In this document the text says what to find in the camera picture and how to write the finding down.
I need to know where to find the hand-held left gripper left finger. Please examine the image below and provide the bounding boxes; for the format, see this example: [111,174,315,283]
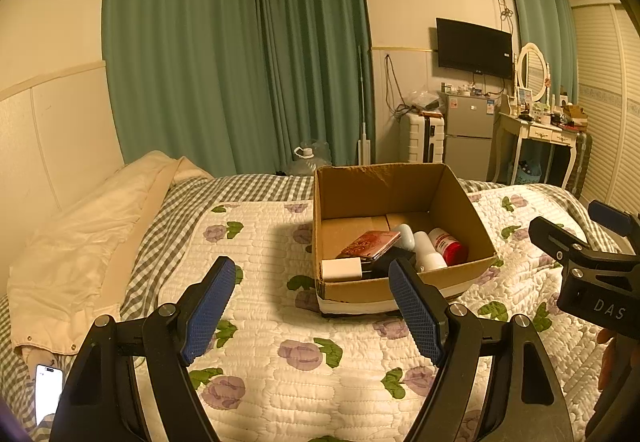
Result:
[48,256,237,442]

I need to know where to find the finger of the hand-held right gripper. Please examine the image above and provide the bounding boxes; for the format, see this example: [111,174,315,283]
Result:
[588,200,640,239]
[528,216,593,269]

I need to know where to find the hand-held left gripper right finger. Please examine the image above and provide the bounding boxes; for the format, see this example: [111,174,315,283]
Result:
[387,258,576,442]

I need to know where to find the black remote control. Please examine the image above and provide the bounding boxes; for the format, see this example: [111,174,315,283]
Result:
[360,247,417,279]

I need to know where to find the white bottle with red cap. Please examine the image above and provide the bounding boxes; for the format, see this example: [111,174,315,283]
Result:
[428,227,469,267]

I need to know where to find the pale blue earbud case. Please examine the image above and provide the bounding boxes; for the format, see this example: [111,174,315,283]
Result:
[390,223,416,251]

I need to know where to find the small pink patterned box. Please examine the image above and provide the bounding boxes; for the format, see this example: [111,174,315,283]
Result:
[335,230,402,263]

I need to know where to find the white charger adapter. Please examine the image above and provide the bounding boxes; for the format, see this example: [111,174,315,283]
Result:
[321,258,364,282]

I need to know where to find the brown cardboard box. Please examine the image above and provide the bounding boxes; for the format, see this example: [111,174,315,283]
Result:
[312,163,499,319]

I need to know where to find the person's right hand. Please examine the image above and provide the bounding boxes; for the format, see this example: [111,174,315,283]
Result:
[596,328,618,390]

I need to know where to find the dark checked suitcase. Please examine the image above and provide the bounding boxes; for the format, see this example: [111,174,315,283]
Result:
[569,132,594,199]

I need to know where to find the teal basket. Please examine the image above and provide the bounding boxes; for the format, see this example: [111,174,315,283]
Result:
[509,158,544,185]

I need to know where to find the white floral quilt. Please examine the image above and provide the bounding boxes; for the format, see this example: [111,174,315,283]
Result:
[157,184,621,442]

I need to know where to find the white slatted wardrobe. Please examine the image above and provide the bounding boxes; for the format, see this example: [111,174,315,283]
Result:
[570,4,640,219]

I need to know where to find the white vanity table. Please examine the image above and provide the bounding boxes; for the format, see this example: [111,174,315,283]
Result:
[492,108,581,191]

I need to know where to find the grey fridge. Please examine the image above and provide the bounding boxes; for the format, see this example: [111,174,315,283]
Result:
[438,92,501,183]

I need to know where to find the cream duvet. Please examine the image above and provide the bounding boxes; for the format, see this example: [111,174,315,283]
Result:
[7,150,217,356]

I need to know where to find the white oval mirror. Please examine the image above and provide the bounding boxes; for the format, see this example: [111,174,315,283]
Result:
[516,42,549,103]

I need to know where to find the white suitcase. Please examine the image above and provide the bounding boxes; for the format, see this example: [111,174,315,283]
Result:
[404,112,447,165]

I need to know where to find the clear water jug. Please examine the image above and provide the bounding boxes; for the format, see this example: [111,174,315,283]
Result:
[292,140,332,175]

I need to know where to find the smartphone with lit screen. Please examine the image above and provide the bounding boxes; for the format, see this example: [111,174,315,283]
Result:
[34,364,65,427]

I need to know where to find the clear plastic bag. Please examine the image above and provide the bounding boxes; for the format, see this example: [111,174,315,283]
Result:
[407,89,444,115]

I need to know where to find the white mop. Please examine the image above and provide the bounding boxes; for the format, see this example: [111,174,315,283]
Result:
[355,44,374,168]

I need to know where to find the narrow green curtain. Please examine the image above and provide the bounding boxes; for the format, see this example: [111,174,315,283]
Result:
[502,0,579,103]

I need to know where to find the wide green curtain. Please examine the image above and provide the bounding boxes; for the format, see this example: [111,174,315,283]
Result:
[102,0,273,179]

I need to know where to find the black wall television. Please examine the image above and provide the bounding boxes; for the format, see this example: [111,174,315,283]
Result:
[435,18,515,79]

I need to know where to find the wall cables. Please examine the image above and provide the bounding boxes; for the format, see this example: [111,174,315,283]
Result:
[384,54,412,115]

